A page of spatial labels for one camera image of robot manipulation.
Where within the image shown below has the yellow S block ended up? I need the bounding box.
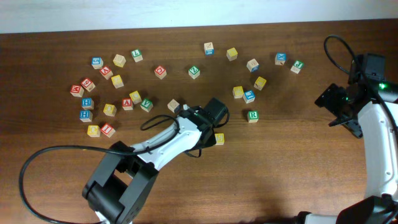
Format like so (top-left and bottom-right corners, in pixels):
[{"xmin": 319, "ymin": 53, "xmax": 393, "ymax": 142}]
[{"xmin": 215, "ymin": 133, "xmax": 225, "ymax": 146}]

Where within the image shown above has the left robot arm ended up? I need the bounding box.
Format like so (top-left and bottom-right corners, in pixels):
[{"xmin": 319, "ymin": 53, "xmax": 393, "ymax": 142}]
[{"xmin": 82, "ymin": 98, "xmax": 229, "ymax": 224}]

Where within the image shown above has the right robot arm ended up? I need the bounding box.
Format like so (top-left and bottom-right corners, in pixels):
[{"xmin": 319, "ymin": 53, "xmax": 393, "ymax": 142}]
[{"xmin": 293, "ymin": 54, "xmax": 397, "ymax": 224}]

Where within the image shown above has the wooden block blue side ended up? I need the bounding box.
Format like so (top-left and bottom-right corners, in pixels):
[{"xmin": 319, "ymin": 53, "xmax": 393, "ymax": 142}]
[{"xmin": 167, "ymin": 99, "xmax": 181, "ymax": 113}]

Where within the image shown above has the yellow block centre right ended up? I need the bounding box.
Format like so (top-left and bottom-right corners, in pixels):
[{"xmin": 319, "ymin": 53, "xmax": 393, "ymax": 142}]
[{"xmin": 233, "ymin": 86, "xmax": 244, "ymax": 99}]

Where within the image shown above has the blue E block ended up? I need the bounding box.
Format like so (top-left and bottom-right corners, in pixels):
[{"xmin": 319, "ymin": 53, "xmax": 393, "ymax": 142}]
[{"xmin": 243, "ymin": 90, "xmax": 256, "ymax": 104}]

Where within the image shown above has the green Z block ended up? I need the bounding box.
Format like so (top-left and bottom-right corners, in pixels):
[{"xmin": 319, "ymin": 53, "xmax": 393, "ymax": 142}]
[{"xmin": 188, "ymin": 66, "xmax": 200, "ymax": 79}]

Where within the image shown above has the green J block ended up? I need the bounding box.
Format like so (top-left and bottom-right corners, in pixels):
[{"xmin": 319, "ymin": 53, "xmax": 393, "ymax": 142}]
[{"xmin": 290, "ymin": 60, "xmax": 305, "ymax": 74}]

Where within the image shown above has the green V block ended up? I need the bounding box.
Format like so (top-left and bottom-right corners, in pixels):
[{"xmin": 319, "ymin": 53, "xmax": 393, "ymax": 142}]
[{"xmin": 140, "ymin": 98, "xmax": 153, "ymax": 112}]

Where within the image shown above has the red Q block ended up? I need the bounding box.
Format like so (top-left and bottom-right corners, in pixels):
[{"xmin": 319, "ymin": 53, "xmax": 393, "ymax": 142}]
[{"xmin": 154, "ymin": 65, "xmax": 167, "ymax": 80}]

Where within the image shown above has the blue X block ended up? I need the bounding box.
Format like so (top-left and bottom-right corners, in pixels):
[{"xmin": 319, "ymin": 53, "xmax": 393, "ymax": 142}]
[{"xmin": 274, "ymin": 52, "xmax": 287, "ymax": 65}]

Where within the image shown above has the yellow block top right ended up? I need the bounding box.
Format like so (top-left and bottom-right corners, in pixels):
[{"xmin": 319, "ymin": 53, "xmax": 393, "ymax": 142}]
[{"xmin": 226, "ymin": 47, "xmax": 238, "ymax": 61}]

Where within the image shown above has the wooden block blue top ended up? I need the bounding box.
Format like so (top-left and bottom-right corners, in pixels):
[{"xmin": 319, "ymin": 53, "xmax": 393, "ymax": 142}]
[{"xmin": 204, "ymin": 42, "xmax": 215, "ymax": 55}]

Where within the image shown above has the yellow block by A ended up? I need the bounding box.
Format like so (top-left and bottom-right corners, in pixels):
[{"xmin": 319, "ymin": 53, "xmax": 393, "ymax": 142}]
[{"xmin": 129, "ymin": 91, "xmax": 142, "ymax": 105}]

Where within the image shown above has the wooden block blue edge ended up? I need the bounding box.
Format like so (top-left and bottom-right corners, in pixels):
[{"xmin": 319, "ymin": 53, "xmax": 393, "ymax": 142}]
[{"xmin": 246, "ymin": 59, "xmax": 259, "ymax": 72}]

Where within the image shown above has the red A block lower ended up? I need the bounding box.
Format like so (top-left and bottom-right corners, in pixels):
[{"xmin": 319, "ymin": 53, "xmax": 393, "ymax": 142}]
[{"xmin": 122, "ymin": 98, "xmax": 134, "ymax": 111}]

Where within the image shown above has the red a block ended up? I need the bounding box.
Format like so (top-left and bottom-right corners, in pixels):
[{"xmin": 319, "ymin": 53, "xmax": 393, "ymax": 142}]
[
  {"xmin": 99, "ymin": 66, "xmax": 113, "ymax": 80},
  {"xmin": 122, "ymin": 98, "xmax": 134, "ymax": 111}
]

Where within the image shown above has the yellow block middle left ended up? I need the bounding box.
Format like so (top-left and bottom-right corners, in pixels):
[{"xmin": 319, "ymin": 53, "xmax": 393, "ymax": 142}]
[{"xmin": 103, "ymin": 104, "xmax": 117, "ymax": 116}]

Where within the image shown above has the green L block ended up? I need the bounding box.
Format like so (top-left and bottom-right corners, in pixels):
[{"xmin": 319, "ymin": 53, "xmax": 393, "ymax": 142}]
[{"xmin": 131, "ymin": 49, "xmax": 143, "ymax": 62}]

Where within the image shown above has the red I block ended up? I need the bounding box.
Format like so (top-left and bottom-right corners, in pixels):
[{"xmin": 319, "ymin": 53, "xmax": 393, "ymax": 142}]
[{"xmin": 100, "ymin": 123, "xmax": 116, "ymax": 138}]

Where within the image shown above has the yellow block upper left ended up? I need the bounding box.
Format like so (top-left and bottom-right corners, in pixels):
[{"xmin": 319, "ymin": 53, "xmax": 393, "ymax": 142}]
[{"xmin": 111, "ymin": 75, "xmax": 124, "ymax": 88}]

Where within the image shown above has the plain yellow-sided block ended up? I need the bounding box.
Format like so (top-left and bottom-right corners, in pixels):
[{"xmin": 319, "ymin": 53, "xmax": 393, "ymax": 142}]
[{"xmin": 113, "ymin": 54, "xmax": 126, "ymax": 68}]

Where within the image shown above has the yellow block bottom left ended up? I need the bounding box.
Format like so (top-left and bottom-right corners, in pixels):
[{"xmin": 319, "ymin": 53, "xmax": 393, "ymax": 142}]
[{"xmin": 87, "ymin": 125, "xmax": 101, "ymax": 138}]

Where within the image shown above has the red A block upper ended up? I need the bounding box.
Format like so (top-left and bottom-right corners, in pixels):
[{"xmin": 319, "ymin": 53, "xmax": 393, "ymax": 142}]
[{"xmin": 99, "ymin": 66, "xmax": 113, "ymax": 80}]

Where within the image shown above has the blue H block lower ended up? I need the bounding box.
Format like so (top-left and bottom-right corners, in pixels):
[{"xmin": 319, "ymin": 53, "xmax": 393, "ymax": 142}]
[{"xmin": 79, "ymin": 110, "xmax": 93, "ymax": 122}]

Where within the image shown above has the blue h block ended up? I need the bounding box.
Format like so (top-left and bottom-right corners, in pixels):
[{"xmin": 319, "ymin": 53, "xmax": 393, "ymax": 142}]
[
  {"xmin": 79, "ymin": 110, "xmax": 93, "ymax": 122},
  {"xmin": 81, "ymin": 98, "xmax": 95, "ymax": 110}
]

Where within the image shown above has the blue H block upper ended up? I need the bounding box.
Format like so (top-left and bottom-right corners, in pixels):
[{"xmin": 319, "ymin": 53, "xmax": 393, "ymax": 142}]
[{"xmin": 81, "ymin": 98, "xmax": 95, "ymax": 110}]

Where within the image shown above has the blue 5 block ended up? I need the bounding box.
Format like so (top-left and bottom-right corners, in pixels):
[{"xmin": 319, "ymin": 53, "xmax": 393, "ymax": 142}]
[{"xmin": 91, "ymin": 57, "xmax": 104, "ymax": 70}]

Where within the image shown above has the red 6 block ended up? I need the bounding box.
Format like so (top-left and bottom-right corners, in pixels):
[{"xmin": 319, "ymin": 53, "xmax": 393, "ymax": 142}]
[{"xmin": 81, "ymin": 78, "xmax": 96, "ymax": 92}]

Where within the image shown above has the red M block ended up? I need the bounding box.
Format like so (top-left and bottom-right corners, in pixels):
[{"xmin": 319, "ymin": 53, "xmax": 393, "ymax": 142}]
[{"xmin": 70, "ymin": 85, "xmax": 84, "ymax": 98}]

